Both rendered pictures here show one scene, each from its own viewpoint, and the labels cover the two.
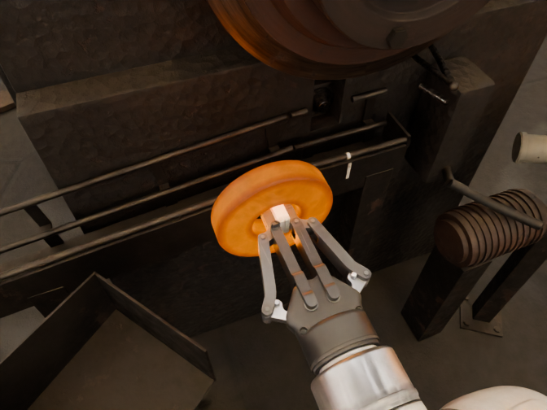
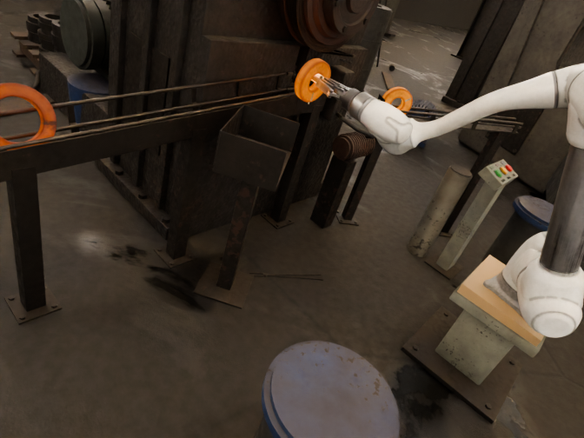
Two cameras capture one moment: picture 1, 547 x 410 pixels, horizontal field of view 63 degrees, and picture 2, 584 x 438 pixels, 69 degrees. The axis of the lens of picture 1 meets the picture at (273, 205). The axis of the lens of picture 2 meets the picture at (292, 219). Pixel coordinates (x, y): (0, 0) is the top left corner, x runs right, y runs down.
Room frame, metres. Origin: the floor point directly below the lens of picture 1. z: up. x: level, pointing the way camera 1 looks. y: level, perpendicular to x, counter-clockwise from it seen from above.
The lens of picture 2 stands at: (-0.98, 0.80, 1.23)
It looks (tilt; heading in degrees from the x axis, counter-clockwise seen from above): 33 degrees down; 326
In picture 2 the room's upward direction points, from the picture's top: 18 degrees clockwise
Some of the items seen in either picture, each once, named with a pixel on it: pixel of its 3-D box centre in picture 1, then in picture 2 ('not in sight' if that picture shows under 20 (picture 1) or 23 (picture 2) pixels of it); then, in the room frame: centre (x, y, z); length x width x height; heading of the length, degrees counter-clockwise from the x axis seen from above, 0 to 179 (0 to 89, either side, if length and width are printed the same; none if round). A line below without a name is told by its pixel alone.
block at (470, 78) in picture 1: (442, 122); (334, 93); (0.68, -0.34, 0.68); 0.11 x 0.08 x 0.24; 21
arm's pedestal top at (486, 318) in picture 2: not in sight; (504, 304); (-0.39, -0.65, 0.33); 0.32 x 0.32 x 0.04; 24
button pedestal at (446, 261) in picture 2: not in sight; (472, 220); (0.15, -1.02, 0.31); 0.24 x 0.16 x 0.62; 111
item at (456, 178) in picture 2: not in sight; (437, 213); (0.28, -0.93, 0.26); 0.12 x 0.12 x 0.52
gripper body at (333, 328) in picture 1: (328, 320); (346, 96); (0.20, -0.06, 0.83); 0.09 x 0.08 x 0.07; 21
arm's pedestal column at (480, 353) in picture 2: not in sight; (481, 335); (-0.39, -0.65, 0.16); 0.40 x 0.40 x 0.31; 24
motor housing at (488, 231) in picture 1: (460, 273); (341, 179); (0.58, -0.48, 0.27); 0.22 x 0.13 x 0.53; 111
